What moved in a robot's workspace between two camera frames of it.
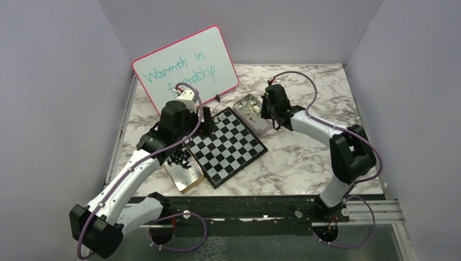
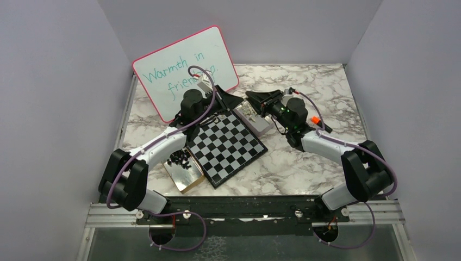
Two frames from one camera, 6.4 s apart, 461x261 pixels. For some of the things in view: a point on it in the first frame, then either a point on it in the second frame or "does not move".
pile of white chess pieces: [250, 110] does not move
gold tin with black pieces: [184, 169] does not move
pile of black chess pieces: [180, 157] does not move
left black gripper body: [191, 123] -> [219, 105]
